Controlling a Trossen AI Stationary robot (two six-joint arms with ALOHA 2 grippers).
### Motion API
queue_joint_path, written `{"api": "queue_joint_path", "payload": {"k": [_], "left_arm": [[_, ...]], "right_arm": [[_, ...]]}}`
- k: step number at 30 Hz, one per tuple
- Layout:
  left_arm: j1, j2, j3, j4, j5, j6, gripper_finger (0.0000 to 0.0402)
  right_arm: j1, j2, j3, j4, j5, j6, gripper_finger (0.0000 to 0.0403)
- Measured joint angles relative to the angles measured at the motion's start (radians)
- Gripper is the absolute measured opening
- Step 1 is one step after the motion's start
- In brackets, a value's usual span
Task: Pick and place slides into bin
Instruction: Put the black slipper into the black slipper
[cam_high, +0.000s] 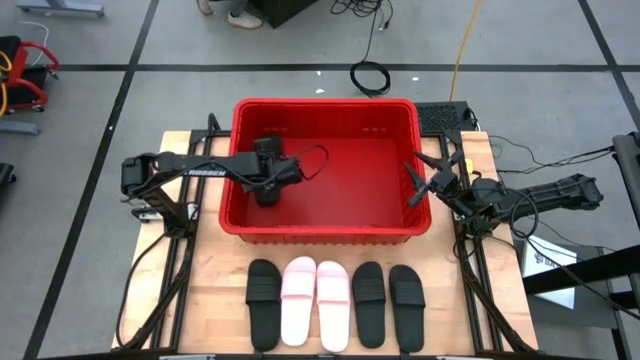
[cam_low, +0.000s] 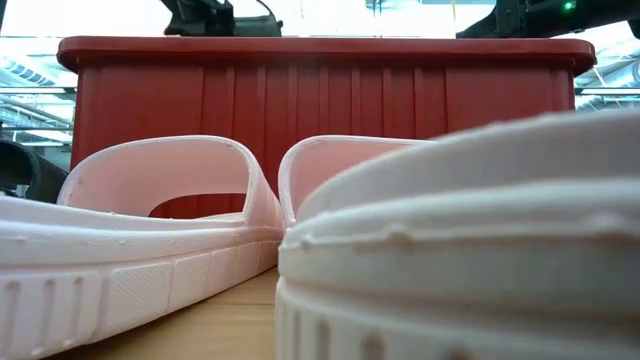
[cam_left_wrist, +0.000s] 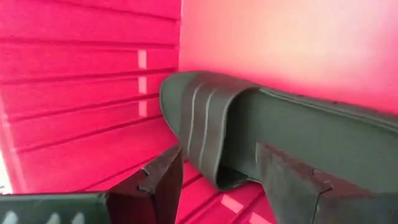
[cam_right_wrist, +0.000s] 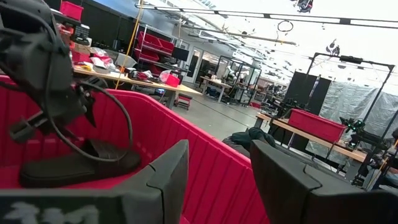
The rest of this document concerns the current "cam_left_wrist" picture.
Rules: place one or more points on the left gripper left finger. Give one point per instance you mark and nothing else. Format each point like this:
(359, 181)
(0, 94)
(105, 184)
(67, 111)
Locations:
(161, 199)

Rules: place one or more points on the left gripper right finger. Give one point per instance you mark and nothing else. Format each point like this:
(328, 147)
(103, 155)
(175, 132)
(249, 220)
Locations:
(295, 193)

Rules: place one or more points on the black slide sandal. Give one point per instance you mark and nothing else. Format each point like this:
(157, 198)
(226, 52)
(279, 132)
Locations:
(280, 124)

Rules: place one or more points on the red plastic bin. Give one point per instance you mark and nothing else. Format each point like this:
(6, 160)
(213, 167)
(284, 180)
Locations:
(77, 93)

